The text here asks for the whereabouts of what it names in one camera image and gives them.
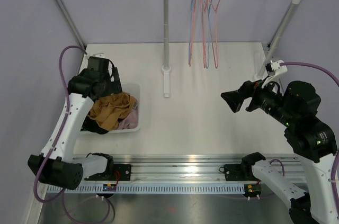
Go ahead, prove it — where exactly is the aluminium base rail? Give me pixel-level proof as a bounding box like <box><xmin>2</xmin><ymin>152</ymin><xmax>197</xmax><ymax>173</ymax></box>
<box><xmin>73</xmin><ymin>155</ymin><xmax>309</xmax><ymax>185</ymax></box>

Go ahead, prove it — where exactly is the brown tank top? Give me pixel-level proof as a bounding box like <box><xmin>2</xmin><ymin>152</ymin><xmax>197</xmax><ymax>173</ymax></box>
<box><xmin>87</xmin><ymin>92</ymin><xmax>138</xmax><ymax>131</ymax></box>

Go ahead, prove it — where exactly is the clear plastic basket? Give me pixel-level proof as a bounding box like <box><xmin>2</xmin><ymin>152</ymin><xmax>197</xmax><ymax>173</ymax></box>
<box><xmin>81</xmin><ymin>83</ymin><xmax>140</xmax><ymax>134</ymax></box>

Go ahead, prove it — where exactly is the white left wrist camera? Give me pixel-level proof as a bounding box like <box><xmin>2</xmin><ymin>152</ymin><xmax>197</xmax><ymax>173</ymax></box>
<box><xmin>91</xmin><ymin>53</ymin><xmax>105</xmax><ymax>58</ymax></box>

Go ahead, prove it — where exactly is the black tank top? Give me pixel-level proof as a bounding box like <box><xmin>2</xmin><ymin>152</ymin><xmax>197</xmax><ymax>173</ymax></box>
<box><xmin>81</xmin><ymin>116</ymin><xmax>109</xmax><ymax>135</ymax></box>

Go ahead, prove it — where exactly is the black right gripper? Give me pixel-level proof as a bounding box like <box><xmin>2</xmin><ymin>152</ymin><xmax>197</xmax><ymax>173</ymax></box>
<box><xmin>221</xmin><ymin>74</ymin><xmax>296</xmax><ymax>126</ymax></box>

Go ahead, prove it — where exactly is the mauve pink tank top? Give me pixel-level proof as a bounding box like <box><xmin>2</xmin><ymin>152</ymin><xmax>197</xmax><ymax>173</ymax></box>
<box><xmin>117</xmin><ymin>108</ymin><xmax>138</xmax><ymax>130</ymax></box>

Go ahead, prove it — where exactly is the blue hanger of mauve top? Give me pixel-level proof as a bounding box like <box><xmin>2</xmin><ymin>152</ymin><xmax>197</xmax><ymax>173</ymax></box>
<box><xmin>188</xmin><ymin>0</ymin><xmax>196</xmax><ymax>67</ymax></box>

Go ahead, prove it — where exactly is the pink hanger of green top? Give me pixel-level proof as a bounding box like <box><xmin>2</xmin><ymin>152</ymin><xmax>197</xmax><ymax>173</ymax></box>
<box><xmin>188</xmin><ymin>0</ymin><xmax>197</xmax><ymax>67</ymax></box>

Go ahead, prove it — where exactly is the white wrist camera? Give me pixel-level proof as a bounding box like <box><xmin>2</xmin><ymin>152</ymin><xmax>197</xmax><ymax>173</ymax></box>
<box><xmin>261</xmin><ymin>60</ymin><xmax>288</xmax><ymax>88</ymax></box>
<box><xmin>91</xmin><ymin>53</ymin><xmax>105</xmax><ymax>58</ymax></box>

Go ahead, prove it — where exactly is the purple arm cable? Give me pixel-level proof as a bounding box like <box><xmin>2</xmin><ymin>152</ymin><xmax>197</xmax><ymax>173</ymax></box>
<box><xmin>33</xmin><ymin>46</ymin><xmax>116</xmax><ymax>222</ymax></box>
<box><xmin>280</xmin><ymin>61</ymin><xmax>339</xmax><ymax>87</ymax></box>

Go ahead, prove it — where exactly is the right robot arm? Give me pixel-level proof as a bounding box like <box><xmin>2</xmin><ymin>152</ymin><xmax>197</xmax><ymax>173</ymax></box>
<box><xmin>221</xmin><ymin>80</ymin><xmax>338</xmax><ymax>223</ymax></box>

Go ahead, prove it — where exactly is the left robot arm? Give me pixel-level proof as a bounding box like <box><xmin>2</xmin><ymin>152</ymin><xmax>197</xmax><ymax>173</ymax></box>
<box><xmin>28</xmin><ymin>56</ymin><xmax>122</xmax><ymax>190</ymax></box>

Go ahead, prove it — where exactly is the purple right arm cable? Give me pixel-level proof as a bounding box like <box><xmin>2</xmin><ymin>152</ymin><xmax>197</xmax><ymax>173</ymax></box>
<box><xmin>280</xmin><ymin>61</ymin><xmax>339</xmax><ymax>87</ymax></box>

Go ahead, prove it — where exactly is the white slotted cable duct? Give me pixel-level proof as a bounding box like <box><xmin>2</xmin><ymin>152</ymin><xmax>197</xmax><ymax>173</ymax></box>
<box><xmin>47</xmin><ymin>184</ymin><xmax>246</xmax><ymax>195</ymax></box>

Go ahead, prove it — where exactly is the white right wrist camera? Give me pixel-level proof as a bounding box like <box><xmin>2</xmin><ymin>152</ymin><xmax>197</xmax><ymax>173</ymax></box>
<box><xmin>261</xmin><ymin>60</ymin><xmax>288</xmax><ymax>88</ymax></box>

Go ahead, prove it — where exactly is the silver clothes rack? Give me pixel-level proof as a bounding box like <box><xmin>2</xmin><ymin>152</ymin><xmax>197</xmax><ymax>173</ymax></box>
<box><xmin>162</xmin><ymin>0</ymin><xmax>302</xmax><ymax>98</ymax></box>

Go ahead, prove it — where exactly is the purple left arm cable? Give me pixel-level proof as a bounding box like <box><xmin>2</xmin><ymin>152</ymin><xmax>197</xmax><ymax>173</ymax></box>
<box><xmin>33</xmin><ymin>46</ymin><xmax>116</xmax><ymax>222</ymax></box>

